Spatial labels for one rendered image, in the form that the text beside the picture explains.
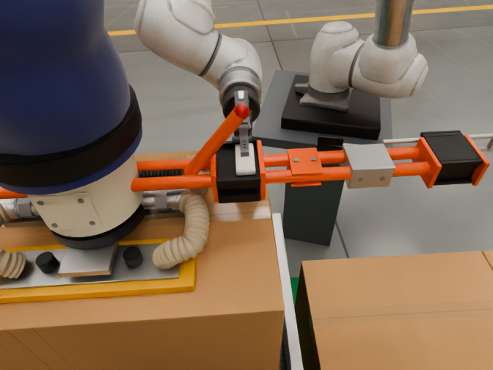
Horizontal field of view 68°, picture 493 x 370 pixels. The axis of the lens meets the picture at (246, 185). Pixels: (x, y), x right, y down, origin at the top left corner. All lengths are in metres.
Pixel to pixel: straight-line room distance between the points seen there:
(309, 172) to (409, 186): 1.81
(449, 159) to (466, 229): 1.63
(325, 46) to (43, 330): 1.12
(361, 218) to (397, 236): 0.20
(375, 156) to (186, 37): 0.43
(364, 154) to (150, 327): 0.44
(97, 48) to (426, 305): 1.09
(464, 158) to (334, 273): 0.67
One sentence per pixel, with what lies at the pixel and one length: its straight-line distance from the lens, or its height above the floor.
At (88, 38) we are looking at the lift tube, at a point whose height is 1.41.
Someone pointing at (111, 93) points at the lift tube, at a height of 1.34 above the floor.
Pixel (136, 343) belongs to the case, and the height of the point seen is 0.95.
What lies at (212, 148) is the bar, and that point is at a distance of 0.56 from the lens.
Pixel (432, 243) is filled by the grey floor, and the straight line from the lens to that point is 2.14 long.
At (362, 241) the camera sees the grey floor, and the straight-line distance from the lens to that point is 2.02.
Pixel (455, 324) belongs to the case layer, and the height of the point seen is 0.54.
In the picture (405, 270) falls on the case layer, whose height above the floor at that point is 0.54.
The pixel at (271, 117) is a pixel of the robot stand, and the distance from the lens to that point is 1.44.
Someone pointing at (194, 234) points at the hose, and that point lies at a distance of 0.59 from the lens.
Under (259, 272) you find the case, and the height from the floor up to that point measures 1.04.
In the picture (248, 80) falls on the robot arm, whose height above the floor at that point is 1.21.
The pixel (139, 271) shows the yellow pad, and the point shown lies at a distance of 0.64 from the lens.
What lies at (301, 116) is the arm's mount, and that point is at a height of 0.80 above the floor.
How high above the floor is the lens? 1.58
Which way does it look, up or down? 46 degrees down
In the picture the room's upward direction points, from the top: 2 degrees counter-clockwise
